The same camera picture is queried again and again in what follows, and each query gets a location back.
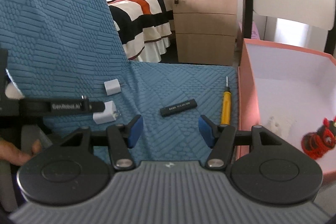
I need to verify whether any white usb charger plug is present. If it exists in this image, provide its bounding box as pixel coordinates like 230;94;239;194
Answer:
93;101;120;124

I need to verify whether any white fluffy plush toy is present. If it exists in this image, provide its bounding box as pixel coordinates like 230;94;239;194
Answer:
264;116;295;140

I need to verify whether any red lion dance figurine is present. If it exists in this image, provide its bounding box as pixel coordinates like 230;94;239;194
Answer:
301;118;335;160

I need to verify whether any person's left hand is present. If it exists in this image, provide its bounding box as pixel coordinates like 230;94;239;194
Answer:
0;139;42;166

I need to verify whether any black rectangular lighter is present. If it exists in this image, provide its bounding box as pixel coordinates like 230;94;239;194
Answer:
159;99;198;117

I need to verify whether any pink open storage box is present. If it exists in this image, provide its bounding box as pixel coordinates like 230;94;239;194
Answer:
237;38;336;189

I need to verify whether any blue textured sofa chair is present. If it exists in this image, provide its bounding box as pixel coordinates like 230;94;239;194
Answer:
1;0;239;162

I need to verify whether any striped bed cover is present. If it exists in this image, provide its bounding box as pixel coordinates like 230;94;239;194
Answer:
108;0;173;63

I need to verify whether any wooden drawer cabinet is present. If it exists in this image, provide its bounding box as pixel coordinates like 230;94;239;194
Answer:
172;0;238;66

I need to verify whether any yellow handled screwdriver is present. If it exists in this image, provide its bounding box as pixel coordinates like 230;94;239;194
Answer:
220;77;231;125

